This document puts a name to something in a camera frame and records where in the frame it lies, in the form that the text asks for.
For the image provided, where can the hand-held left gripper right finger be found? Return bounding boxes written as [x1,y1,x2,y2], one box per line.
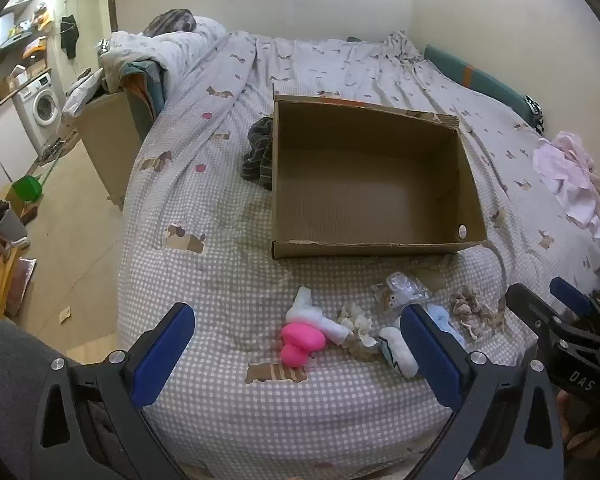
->
[400,302,567,480]

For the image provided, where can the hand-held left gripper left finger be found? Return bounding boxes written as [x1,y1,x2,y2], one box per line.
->
[27,302,196,480]

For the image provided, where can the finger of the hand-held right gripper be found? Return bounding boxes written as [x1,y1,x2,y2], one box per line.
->
[549,276,600,330]
[505,282,566,341]

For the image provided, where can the white sock with grey pattern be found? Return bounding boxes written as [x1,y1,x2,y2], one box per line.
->
[378,326,422,379]

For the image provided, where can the beige knitted sock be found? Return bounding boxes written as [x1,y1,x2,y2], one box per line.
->
[449,285,507,344]

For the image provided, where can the cream lace-trimmed socks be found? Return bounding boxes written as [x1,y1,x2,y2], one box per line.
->
[337,304,382,359]

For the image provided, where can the pink sock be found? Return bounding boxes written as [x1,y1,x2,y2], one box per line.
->
[280,322,326,367]

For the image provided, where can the plain white sock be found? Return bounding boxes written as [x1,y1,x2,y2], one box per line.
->
[285,286,352,347]

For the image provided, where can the brown cardboard box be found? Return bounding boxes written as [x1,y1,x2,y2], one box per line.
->
[271,84,489,261]

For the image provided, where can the person's right hand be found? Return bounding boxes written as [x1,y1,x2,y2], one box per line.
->
[555,391,600,461]

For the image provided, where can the socks in clear plastic bag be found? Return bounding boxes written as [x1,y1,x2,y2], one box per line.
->
[371,272,434,313]

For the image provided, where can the pale pink garment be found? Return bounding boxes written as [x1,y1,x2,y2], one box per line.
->
[532,131,600,261]

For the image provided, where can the grey checked bed sheet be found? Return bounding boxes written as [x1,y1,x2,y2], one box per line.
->
[114,30,600,480]

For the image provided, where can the brown floor mat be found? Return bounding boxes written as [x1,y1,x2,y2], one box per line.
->
[4,257,38,317]

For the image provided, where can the yellow wooden stool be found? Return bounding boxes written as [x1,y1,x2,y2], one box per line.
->
[0,225,32,319]

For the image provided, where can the grey bin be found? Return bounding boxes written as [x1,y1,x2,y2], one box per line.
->
[0,206,29,242]

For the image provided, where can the green dustpan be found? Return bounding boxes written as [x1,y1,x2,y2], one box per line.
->
[11,175,45,207]

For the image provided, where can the dark striped cloth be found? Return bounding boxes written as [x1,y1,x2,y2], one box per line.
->
[242,116,276,192]

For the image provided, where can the green bolster with orange band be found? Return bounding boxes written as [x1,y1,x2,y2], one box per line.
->
[424,43,547,135]

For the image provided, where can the white kitchen cabinet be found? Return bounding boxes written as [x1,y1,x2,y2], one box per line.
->
[0,94,40,201]

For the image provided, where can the white washing machine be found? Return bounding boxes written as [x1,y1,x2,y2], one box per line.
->
[14,71,64,132]

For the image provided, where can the white printed duvet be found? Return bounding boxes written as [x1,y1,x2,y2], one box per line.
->
[98,15,231,93]

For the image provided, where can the black hanging garment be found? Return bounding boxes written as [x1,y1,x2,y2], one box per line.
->
[59,14,81,59]

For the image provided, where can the brown striped pillow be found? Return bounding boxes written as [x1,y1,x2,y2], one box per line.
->
[144,8,199,37]

